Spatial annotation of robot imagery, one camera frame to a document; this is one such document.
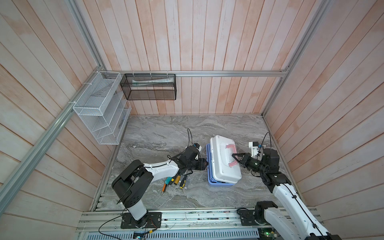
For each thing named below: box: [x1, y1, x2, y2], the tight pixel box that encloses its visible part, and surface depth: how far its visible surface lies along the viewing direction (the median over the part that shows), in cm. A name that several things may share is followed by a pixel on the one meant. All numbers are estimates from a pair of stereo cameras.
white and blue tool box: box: [206, 135, 242, 187], surface depth 80 cm
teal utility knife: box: [165, 176, 172, 185], surface depth 87 cm
